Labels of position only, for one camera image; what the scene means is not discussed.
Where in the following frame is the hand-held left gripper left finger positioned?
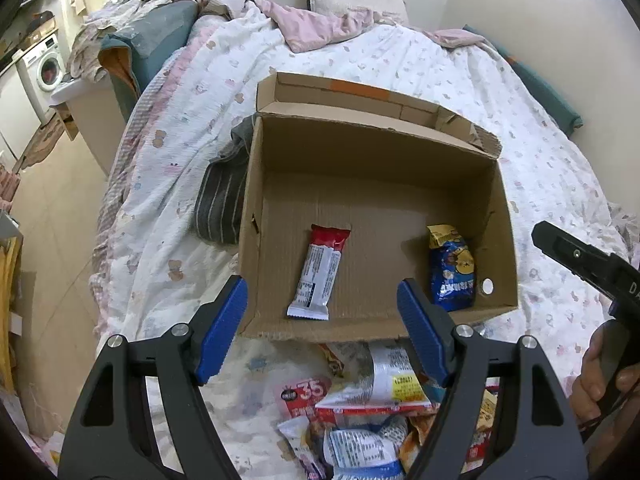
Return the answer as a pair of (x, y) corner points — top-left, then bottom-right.
(59, 275), (249, 480)

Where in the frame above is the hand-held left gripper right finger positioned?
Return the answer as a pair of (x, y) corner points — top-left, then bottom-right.
(396, 278), (590, 480)

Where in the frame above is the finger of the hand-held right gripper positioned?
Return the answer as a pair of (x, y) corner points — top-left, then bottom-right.
(531, 220), (617, 292)

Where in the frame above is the pink and red snack packet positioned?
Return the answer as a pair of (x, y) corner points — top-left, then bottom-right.
(274, 376), (333, 423)

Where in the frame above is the brown cardboard box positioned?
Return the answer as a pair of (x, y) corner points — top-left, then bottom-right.
(231, 71), (519, 343)

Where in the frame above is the person's right hand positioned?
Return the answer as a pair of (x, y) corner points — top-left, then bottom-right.
(571, 321), (640, 431)

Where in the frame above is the blue and yellow snack packet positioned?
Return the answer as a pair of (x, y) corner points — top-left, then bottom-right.
(426, 224), (476, 313)

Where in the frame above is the white red yellow-label snack packet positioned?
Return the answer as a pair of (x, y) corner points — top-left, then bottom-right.
(315, 342), (446, 413)

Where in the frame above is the brown printed snack packet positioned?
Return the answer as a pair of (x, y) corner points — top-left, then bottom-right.
(320, 342), (372, 380)

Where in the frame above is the red and white snack bar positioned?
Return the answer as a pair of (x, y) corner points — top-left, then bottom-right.
(286, 224), (352, 322)

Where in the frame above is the orange snack packet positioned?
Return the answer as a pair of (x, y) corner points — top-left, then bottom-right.
(399, 412), (437, 472)

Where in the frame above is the grey striped cloth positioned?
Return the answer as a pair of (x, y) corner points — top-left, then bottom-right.
(194, 115), (258, 246)

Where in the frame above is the small white snack packet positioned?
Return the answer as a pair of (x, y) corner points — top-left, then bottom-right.
(277, 417), (327, 480)

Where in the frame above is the white printed quilt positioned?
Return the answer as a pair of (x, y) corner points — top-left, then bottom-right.
(92, 7), (640, 480)

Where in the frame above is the teal cushion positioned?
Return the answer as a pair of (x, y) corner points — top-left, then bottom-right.
(462, 24), (585, 137)

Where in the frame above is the white plastic tub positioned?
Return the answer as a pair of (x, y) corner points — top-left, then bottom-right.
(50, 79), (126, 176)

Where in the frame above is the teal and orange blanket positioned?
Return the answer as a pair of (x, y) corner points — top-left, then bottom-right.
(98, 0), (198, 123)

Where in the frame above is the floral cloth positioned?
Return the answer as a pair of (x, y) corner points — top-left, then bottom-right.
(67, 0), (146, 83)

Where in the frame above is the pink blanket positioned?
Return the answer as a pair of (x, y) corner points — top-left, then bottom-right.
(250, 0), (486, 54)

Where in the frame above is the white washing machine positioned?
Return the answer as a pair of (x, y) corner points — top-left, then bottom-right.
(17, 35), (66, 116)

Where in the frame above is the yellow wooden frame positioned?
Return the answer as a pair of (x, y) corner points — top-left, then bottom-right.
(0, 235), (23, 396)

